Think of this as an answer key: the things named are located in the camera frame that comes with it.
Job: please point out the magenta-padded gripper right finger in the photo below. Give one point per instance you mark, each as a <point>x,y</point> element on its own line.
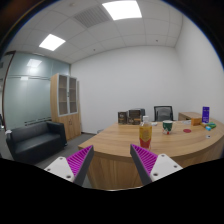
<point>146,160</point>

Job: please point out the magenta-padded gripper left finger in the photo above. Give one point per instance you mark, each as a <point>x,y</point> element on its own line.
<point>78,160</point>

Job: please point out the yellow drink bottle white cap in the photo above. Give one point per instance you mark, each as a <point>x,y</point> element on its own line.
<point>145,135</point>

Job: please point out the white printed leaflet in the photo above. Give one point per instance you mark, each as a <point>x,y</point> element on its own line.
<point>154,123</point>

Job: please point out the green white ceramic mug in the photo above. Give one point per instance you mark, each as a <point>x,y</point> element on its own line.
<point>167,127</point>

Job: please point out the large dark printed box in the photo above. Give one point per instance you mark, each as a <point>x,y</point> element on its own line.
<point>134,117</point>

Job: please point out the black leather sofa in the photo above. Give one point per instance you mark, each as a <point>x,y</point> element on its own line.
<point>35,141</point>

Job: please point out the small dark printed box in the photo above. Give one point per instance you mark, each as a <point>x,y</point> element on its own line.
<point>122,118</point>

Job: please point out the black mesh office chair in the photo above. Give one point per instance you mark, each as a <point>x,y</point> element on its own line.
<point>163,114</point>

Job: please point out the flat round red coaster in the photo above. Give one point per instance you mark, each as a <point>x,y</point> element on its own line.
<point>187,130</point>

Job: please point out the white paper sheet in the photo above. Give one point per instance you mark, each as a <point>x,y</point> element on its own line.
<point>186,122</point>

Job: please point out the wooden glass-door shelf cabinet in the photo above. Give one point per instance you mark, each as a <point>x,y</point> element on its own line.
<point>65,106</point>

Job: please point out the wooden side desk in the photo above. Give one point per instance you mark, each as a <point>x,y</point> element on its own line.
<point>186,115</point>

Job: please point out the orange cardboard box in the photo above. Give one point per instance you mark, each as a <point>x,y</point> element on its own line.
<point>196,121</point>

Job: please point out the small blue packet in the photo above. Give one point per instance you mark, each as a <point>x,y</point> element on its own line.
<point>208,128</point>

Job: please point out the green flat packet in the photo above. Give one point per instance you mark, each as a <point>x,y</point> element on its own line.
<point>211,125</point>

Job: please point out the purple upright box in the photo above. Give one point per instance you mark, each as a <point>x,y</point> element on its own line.
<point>205,114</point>

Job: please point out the square ceiling light panel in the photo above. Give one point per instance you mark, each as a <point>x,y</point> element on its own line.
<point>51,42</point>
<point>122,9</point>

